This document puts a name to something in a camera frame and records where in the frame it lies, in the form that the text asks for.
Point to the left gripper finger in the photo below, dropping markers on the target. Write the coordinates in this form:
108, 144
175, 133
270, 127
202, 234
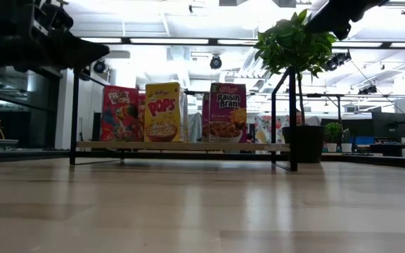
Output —
79, 52

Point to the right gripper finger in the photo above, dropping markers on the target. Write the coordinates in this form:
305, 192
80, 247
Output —
346, 15

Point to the red Froot Loops cereal box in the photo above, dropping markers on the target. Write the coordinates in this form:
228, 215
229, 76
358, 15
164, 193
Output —
120, 112
141, 119

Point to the purple Raisin Bran cereal box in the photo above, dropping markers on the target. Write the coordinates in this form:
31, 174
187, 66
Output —
206, 117
228, 112

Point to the black metal frame shelf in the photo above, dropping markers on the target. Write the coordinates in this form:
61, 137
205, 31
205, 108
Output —
188, 146

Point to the round black ceiling device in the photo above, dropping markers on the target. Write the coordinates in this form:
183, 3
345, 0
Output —
99, 66
216, 62

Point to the black ceiling spotlight cluster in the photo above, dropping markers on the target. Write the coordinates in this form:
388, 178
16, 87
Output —
367, 90
337, 60

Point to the green leafy plant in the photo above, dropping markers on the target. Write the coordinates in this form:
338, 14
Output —
290, 45

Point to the grey plastic bin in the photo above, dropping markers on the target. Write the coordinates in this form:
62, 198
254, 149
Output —
5, 144

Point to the small plant in white pot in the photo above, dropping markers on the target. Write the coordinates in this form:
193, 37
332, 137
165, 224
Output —
333, 131

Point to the black computer monitor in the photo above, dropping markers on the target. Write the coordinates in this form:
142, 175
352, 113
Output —
389, 124

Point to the small white pot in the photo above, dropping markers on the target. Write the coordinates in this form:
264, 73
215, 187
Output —
346, 147

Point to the black plant pot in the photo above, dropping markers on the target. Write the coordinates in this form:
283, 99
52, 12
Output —
309, 144

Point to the grey cover cloth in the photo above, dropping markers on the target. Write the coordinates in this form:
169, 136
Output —
195, 126

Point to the white floral cloth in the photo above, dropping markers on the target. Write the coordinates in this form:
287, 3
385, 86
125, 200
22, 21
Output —
264, 130

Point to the black background gantry frame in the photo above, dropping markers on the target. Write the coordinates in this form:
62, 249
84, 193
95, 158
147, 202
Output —
323, 95
195, 92

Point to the black aluminium table frame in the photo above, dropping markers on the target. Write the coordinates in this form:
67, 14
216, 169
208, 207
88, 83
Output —
382, 160

